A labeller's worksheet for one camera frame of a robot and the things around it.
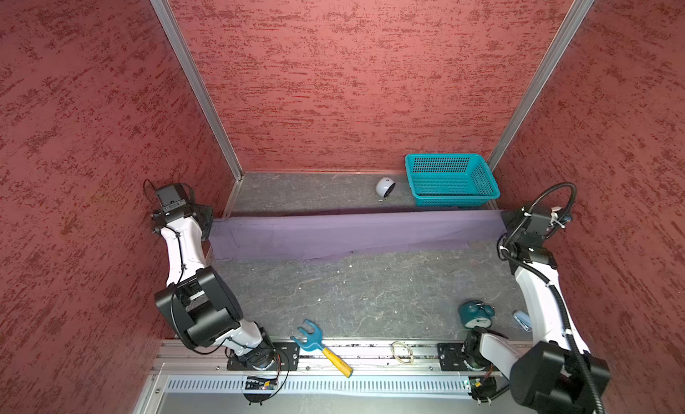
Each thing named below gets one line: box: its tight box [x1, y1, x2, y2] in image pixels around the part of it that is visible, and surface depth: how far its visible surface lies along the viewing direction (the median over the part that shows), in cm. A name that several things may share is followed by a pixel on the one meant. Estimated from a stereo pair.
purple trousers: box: [209, 210, 512, 262], surface depth 88 cm
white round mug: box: [375, 176, 397, 199], surface depth 109 cm
